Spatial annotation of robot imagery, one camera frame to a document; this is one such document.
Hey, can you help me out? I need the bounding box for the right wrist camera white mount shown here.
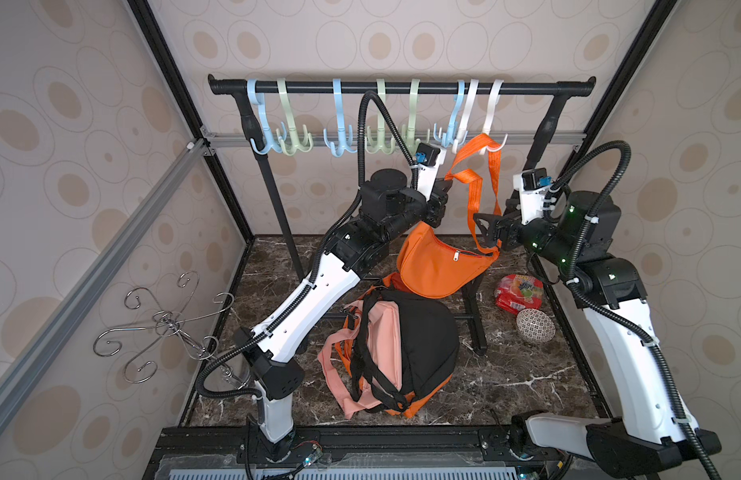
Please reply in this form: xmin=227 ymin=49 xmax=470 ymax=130
xmin=512 ymin=168 xmax=552 ymax=225

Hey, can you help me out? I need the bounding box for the black corner frame post right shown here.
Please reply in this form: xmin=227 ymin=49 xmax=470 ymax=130
xmin=547 ymin=0 xmax=678 ymax=205

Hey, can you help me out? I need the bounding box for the light green hook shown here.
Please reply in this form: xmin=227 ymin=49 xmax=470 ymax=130
xmin=400 ymin=78 xmax=431 ymax=154
xmin=364 ymin=78 xmax=395 ymax=155
xmin=276 ymin=78 xmax=314 ymax=157

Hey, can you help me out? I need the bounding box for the red snack packet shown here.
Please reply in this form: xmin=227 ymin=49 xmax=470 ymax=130
xmin=494 ymin=274 xmax=543 ymax=315

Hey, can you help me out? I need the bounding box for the black corner frame post left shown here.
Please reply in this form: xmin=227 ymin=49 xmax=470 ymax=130
xmin=124 ymin=0 xmax=254 ymax=243

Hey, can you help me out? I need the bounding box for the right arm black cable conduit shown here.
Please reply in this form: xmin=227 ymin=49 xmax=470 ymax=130
xmin=543 ymin=140 xmax=723 ymax=480

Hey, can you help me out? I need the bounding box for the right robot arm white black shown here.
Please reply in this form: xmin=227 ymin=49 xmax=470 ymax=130
xmin=473 ymin=191 xmax=721 ymax=479

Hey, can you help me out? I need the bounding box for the aluminium rail left wall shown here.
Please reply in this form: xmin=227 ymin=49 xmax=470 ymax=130
xmin=0 ymin=138 xmax=210 ymax=436

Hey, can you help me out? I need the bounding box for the patterned round ball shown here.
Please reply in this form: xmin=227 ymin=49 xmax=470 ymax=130
xmin=516 ymin=308 xmax=556 ymax=344

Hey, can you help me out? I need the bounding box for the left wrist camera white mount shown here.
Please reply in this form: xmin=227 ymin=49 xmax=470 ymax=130
xmin=412 ymin=143 xmax=446 ymax=200

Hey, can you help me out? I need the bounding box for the black corner frame post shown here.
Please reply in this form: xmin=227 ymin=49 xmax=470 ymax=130
xmin=547 ymin=0 xmax=678 ymax=205
xmin=124 ymin=0 xmax=254 ymax=243

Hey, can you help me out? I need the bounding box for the dark grey clothes rack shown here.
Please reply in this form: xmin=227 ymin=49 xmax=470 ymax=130
xmin=208 ymin=75 xmax=596 ymax=356

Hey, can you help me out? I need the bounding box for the light blue hook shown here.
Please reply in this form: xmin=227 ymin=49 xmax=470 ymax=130
xmin=432 ymin=80 xmax=466 ymax=148
xmin=324 ymin=78 xmax=358 ymax=158
xmin=246 ymin=79 xmax=282 ymax=155

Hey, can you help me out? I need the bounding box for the pink sling bag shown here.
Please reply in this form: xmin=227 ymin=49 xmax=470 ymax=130
xmin=318 ymin=297 xmax=409 ymax=420

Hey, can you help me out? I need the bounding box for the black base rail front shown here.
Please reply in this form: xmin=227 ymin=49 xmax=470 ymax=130
xmin=144 ymin=425 xmax=571 ymax=479

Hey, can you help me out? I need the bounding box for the orange sling bag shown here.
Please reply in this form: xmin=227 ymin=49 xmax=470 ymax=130
xmin=396 ymin=133 xmax=503 ymax=299

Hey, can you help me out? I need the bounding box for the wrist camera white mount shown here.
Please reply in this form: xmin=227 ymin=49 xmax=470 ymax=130
xmin=412 ymin=143 xmax=446 ymax=200
xmin=512 ymin=168 xmax=552 ymax=225

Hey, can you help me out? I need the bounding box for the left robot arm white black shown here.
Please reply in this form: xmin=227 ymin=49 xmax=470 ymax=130
xmin=242 ymin=169 xmax=452 ymax=445

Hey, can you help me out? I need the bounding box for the chrome jewelry stand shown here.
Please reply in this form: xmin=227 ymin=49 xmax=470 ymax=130
xmin=92 ymin=270 xmax=236 ymax=385

